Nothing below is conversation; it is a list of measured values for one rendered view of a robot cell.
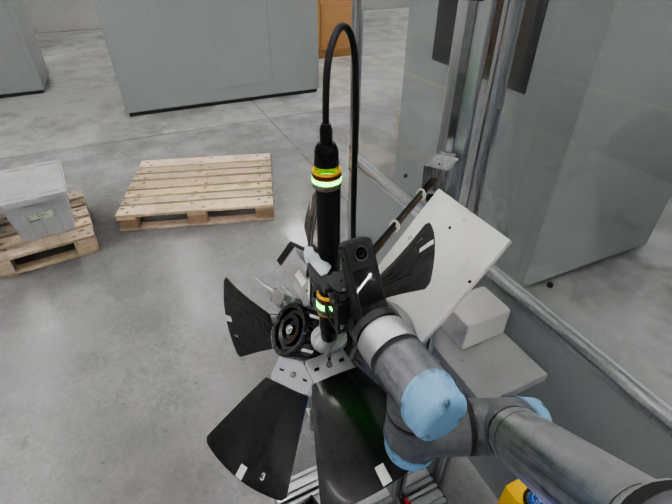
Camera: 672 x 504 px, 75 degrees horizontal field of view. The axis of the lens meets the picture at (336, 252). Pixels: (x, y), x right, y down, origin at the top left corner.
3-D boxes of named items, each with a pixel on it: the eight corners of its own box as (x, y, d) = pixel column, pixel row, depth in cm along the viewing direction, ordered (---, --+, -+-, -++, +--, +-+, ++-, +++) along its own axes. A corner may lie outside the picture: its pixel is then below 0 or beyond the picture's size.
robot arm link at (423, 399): (413, 457, 52) (420, 417, 47) (369, 386, 60) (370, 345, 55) (466, 430, 55) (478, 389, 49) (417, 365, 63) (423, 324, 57)
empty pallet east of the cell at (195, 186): (271, 166, 434) (270, 152, 425) (274, 220, 355) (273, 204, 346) (146, 174, 420) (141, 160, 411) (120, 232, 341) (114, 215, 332)
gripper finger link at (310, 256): (293, 274, 77) (322, 304, 71) (291, 247, 73) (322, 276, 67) (308, 268, 78) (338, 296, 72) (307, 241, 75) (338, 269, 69)
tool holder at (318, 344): (327, 316, 90) (327, 280, 85) (357, 329, 88) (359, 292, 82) (303, 345, 84) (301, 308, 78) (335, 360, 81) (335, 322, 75)
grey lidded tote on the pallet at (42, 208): (74, 195, 358) (59, 157, 338) (84, 230, 316) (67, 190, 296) (15, 209, 340) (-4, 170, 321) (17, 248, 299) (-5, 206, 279)
